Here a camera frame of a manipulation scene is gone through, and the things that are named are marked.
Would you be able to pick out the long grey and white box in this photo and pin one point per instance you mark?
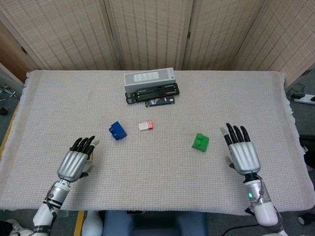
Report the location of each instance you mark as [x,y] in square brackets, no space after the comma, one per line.
[147,79]

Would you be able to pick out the green and yellow sponge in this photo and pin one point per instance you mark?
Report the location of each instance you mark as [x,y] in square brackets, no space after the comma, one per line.
[91,157]

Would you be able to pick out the blue padded seat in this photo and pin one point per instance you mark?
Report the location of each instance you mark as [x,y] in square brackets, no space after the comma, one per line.
[152,223]

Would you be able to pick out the blue toy brick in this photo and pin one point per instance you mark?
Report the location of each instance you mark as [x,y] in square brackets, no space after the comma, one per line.
[118,131]

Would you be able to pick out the white robot base shell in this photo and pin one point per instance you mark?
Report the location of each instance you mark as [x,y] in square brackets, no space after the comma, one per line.
[92,223]

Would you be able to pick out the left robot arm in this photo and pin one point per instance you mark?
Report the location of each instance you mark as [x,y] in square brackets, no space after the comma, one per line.
[56,194]

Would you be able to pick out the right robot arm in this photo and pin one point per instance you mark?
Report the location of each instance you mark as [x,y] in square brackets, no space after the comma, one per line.
[264,214]

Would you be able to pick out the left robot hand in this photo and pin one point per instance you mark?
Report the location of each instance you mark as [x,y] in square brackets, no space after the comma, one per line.
[71,164]

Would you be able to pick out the woven folding screen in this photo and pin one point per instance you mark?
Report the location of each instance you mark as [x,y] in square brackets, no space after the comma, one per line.
[147,32]

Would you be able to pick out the beige woven tablecloth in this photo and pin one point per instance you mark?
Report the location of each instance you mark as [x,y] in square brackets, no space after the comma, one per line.
[160,177]

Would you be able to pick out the green toy brick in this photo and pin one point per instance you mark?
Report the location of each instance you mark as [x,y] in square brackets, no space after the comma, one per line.
[200,143]

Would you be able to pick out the white and black shoe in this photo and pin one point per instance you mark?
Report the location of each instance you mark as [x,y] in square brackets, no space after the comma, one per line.
[14,227]

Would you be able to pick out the dark printed flat packet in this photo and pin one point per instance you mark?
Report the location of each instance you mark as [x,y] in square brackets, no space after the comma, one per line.
[160,101]

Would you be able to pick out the white power strip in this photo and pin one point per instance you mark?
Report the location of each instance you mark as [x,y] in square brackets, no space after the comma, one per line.
[305,99]

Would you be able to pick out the black caster wheel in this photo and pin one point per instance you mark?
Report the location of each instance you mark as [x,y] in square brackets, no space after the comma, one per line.
[302,220]

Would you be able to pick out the black folded stand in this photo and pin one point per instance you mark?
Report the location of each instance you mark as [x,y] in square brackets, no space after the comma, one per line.
[152,90]
[147,97]

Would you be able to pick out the chrome chair legs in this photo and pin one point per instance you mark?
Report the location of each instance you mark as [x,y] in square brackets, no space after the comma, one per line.
[6,94]

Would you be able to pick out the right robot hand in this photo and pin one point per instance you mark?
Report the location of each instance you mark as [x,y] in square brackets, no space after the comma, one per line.
[244,157]

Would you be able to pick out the white and red eraser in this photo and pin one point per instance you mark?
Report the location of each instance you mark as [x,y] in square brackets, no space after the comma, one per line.
[145,126]

